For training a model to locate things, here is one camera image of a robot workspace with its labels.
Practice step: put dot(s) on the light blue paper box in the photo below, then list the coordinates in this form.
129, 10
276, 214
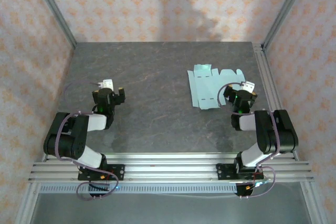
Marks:
202, 87

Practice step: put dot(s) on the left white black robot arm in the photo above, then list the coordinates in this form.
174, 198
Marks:
92, 123

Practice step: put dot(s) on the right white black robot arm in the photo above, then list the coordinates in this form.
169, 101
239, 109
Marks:
246, 123

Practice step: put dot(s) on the small green circuit board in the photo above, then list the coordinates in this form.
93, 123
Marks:
262, 183

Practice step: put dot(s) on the grey metal lower panel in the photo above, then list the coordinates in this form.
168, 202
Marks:
170, 211

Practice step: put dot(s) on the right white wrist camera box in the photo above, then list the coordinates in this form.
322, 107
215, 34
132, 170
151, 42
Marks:
248, 86

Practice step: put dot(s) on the aluminium side rail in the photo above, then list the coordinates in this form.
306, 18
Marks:
266, 72

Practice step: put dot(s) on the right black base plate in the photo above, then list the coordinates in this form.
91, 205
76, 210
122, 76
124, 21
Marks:
223, 172

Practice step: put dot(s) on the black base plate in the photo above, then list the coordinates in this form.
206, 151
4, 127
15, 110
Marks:
223, 172
119, 172

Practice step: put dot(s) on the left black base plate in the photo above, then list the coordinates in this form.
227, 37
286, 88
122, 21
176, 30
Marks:
119, 172

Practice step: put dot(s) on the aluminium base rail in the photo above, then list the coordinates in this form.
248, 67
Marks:
170, 169

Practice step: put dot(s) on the right aluminium frame post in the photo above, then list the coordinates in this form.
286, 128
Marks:
284, 11

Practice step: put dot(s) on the aluminium frame post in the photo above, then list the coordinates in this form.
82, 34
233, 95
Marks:
284, 11
55, 11

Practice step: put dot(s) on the left aluminium frame post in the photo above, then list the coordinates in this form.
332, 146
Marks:
55, 11

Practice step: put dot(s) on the right aluminium frame leg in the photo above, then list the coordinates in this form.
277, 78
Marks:
310, 203

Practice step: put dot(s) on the aluminium frame leg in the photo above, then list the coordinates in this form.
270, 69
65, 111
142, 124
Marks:
28, 203
310, 203

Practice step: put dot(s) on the left aluminium frame leg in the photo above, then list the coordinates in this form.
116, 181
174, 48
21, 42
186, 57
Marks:
28, 203

